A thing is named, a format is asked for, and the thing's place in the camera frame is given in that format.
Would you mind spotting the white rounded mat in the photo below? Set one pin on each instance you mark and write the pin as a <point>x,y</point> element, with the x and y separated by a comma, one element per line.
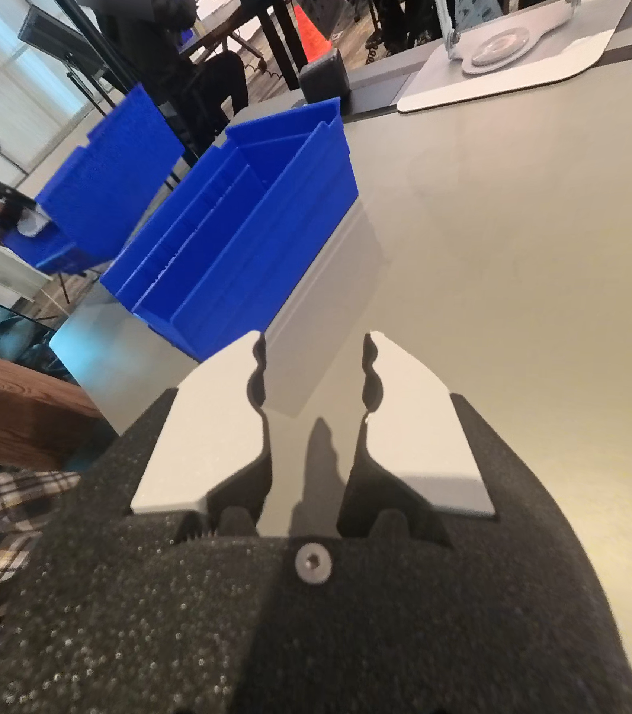
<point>433,86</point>

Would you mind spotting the wooden post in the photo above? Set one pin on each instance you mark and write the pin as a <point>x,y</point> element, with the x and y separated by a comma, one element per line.
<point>14,413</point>

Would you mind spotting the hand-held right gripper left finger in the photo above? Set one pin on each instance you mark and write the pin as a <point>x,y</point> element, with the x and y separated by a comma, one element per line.
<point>204,440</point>

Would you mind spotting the wooden office desk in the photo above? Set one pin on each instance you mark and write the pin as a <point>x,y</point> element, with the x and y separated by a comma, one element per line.
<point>221,25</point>

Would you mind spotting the black panel on tripod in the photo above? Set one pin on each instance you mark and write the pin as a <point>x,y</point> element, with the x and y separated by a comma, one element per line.
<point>53,39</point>

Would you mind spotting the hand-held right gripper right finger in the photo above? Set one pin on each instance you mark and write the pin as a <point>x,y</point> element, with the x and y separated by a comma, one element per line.
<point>422,440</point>

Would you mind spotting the printed sheet board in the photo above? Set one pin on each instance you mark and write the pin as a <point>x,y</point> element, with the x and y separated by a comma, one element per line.
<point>477,14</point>

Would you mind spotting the blue plastic bin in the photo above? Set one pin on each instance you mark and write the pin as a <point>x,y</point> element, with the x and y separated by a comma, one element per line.
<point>249,240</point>
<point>109,189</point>

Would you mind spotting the black power adapter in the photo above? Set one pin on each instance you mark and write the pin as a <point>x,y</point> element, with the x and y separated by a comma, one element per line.
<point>324,78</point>

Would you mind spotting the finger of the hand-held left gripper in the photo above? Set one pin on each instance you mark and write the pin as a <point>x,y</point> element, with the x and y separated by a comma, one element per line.
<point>32,222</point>

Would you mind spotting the orange traffic cone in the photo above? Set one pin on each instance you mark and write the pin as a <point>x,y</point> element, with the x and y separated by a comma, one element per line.
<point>311,39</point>

